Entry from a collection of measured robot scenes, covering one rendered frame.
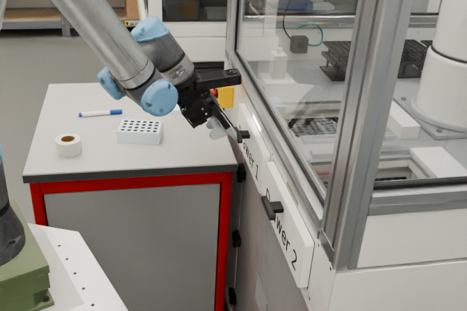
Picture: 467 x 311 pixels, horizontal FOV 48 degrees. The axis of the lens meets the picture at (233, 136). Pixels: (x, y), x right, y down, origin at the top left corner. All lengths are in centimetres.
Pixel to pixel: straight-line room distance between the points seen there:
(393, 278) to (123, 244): 92
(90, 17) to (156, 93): 19
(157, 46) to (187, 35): 89
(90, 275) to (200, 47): 117
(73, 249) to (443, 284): 75
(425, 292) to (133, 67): 66
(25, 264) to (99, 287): 16
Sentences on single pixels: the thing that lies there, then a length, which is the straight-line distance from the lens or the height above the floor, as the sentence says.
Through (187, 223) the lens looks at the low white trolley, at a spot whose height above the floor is 54.
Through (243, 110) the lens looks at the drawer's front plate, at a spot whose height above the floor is 93.
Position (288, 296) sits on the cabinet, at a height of 67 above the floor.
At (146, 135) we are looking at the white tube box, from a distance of 157.
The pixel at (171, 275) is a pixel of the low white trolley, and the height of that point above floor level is 34.
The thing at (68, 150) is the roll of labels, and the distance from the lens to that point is 153.
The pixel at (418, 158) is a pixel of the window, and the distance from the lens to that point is 85.
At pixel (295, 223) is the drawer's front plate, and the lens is 101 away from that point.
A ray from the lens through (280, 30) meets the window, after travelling 118.
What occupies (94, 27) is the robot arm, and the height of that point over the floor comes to 126.
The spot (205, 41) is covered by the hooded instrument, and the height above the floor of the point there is 89.
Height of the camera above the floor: 153
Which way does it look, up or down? 28 degrees down
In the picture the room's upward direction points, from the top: 3 degrees clockwise
